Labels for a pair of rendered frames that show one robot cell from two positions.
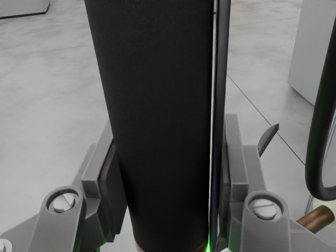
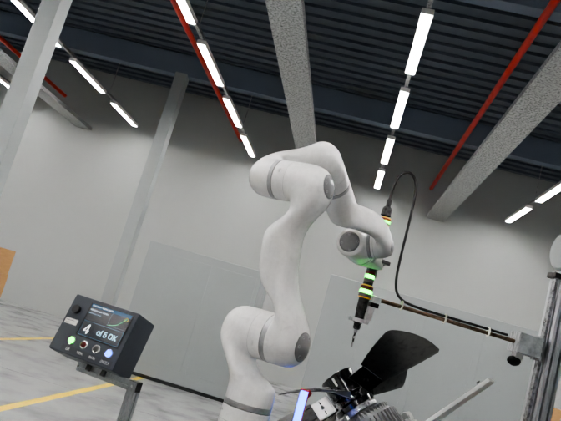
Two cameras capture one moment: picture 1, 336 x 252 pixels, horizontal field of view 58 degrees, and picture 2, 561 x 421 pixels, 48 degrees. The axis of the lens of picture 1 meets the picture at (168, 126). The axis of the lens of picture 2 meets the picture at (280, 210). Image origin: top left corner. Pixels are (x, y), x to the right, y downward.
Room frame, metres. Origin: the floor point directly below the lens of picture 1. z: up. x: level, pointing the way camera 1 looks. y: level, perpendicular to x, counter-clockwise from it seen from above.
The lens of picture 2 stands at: (-2.05, -0.29, 1.36)
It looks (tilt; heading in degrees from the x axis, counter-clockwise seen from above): 9 degrees up; 17
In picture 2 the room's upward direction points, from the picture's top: 16 degrees clockwise
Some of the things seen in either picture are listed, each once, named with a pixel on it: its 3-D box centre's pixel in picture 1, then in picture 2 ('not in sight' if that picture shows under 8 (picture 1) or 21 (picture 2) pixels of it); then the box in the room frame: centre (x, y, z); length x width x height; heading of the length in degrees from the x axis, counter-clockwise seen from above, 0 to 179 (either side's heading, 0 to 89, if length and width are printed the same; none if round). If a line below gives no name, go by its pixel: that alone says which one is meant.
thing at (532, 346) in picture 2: not in sight; (527, 344); (0.37, -0.55, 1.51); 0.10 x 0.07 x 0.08; 117
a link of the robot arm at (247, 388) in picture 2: not in sight; (250, 356); (-0.49, 0.16, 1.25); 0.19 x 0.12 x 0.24; 74
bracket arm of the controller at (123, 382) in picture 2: not in sight; (108, 376); (-0.19, 0.68, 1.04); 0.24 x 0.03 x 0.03; 82
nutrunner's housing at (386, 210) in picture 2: not in sight; (373, 263); (0.08, 0.00, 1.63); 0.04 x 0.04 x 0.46
